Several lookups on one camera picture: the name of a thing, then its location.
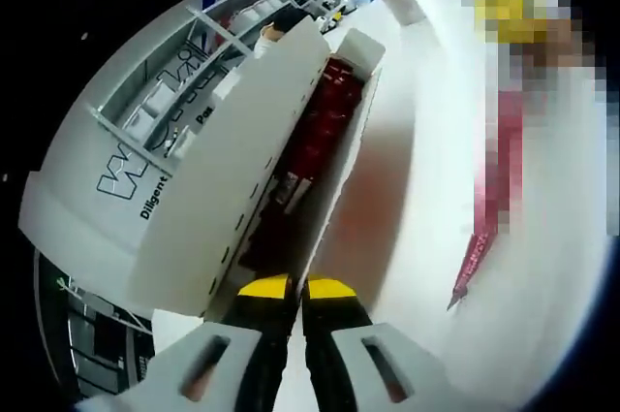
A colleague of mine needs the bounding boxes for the red coffee pouch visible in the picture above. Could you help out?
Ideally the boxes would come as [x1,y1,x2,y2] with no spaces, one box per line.
[446,235,496,311]

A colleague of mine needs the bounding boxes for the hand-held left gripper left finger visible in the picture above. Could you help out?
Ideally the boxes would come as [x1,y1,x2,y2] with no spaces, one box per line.
[94,273,295,412]

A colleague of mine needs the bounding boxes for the small white yellow toy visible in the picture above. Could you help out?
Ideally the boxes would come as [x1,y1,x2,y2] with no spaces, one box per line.
[318,8,346,34]

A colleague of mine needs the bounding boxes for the red coffee box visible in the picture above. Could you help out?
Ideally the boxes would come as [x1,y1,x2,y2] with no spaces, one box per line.
[154,18,388,331]

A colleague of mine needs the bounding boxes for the row of white storage bins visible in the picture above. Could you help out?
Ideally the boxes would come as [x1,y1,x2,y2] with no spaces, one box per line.
[115,0,311,151]

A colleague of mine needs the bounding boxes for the stack of red pouches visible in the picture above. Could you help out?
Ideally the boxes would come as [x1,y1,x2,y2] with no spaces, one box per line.
[239,55,377,272]

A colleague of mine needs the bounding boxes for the grey metal shelf rack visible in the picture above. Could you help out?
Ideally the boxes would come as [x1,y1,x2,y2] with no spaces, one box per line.
[89,0,340,161]

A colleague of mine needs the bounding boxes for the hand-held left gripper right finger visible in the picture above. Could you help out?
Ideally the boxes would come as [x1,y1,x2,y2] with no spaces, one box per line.
[302,274,481,412]

